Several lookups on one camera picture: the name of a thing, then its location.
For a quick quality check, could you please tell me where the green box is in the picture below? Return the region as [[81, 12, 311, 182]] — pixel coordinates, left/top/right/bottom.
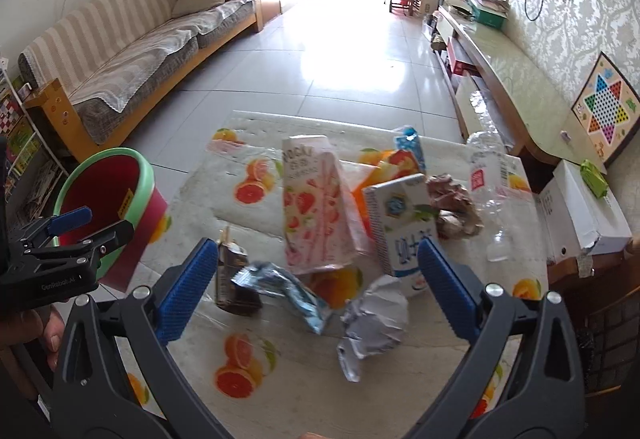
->
[[462, 0, 511, 31]]

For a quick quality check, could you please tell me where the clear plastic bottle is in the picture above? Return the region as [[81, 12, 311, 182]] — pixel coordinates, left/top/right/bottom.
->
[[464, 109, 521, 263]]

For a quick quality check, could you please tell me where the book rack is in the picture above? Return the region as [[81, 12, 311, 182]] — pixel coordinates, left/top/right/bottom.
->
[[0, 54, 71, 240]]

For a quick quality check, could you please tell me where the silver blue wrapper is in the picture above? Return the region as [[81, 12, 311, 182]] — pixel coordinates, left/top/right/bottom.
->
[[230, 261, 334, 335]]

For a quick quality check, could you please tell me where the striped wooden sofa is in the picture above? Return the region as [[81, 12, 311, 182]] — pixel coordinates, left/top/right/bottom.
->
[[18, 0, 264, 165]]

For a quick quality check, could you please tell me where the long television cabinet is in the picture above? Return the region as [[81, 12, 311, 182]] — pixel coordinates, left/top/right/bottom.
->
[[429, 6, 577, 168]]

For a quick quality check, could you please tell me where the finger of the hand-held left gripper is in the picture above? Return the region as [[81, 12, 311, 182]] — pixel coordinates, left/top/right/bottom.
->
[[24, 218, 136, 266], [6, 206, 94, 247]]

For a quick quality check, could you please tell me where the green packet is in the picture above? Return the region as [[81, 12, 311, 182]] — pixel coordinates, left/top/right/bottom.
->
[[579, 159, 610, 199]]

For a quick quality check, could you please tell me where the white cardboard box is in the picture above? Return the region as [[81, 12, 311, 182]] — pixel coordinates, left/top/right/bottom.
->
[[534, 160, 634, 265]]

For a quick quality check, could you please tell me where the brown wrapper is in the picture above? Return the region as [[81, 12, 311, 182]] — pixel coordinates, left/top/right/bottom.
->
[[425, 173, 485, 240]]

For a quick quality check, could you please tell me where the dark brown drink carton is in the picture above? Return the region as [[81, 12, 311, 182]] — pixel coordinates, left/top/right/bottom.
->
[[214, 226, 264, 318]]

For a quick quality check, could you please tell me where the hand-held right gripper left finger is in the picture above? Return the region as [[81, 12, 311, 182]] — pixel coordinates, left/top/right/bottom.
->
[[49, 237, 222, 439]]

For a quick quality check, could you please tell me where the blue white milk carton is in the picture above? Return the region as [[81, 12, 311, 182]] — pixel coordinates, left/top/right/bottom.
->
[[361, 173, 441, 298]]

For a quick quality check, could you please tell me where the clear plastic sheet roll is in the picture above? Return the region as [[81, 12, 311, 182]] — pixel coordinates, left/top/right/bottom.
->
[[467, 89, 516, 150]]

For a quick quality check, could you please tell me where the star checkers board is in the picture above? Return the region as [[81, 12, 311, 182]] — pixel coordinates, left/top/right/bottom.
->
[[570, 51, 640, 165]]

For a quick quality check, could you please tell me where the white scale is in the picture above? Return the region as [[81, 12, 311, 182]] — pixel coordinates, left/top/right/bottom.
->
[[442, 0, 474, 20]]

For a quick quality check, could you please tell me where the orange print tablecloth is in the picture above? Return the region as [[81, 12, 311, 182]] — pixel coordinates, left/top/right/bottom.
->
[[112, 109, 551, 439]]

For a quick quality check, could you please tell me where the orange snack bag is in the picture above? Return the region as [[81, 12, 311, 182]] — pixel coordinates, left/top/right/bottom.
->
[[350, 126, 427, 240]]

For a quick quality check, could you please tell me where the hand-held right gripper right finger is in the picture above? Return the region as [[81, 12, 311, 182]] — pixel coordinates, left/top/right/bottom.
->
[[400, 238, 587, 439]]

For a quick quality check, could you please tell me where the person's left hand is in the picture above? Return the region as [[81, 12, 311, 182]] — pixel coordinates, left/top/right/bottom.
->
[[0, 306, 66, 373]]

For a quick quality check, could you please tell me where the silver foil wrapper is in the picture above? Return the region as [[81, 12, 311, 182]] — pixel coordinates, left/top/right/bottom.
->
[[335, 274, 411, 383]]

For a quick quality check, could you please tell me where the red box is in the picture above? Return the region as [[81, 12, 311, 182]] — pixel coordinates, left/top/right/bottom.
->
[[444, 38, 481, 75]]

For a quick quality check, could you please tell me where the pink biscuit stick box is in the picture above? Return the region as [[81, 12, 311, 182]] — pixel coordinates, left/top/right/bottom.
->
[[280, 134, 374, 276]]

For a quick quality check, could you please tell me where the red bin with green rim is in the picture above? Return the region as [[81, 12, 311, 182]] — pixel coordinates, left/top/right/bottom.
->
[[52, 147, 170, 293]]

